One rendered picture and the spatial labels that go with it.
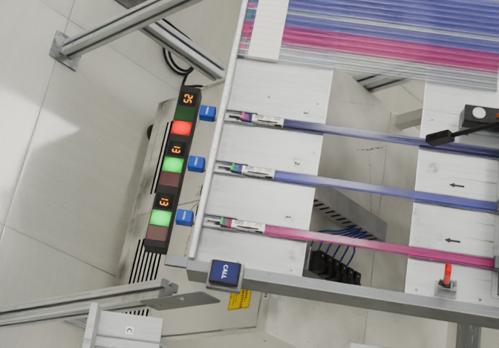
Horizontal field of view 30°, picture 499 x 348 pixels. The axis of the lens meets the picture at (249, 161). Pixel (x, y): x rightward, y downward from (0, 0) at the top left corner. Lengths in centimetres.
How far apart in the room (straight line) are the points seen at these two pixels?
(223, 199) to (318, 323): 46
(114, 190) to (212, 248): 87
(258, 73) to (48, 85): 77
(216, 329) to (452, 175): 62
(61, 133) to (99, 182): 16
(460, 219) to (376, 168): 62
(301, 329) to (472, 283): 47
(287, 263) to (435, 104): 43
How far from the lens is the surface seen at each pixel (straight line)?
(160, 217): 171
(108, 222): 247
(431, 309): 165
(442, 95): 184
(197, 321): 208
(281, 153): 174
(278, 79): 182
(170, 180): 174
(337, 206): 208
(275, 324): 194
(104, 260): 245
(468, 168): 177
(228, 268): 161
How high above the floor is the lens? 192
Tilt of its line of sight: 42 degrees down
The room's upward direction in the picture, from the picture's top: 75 degrees clockwise
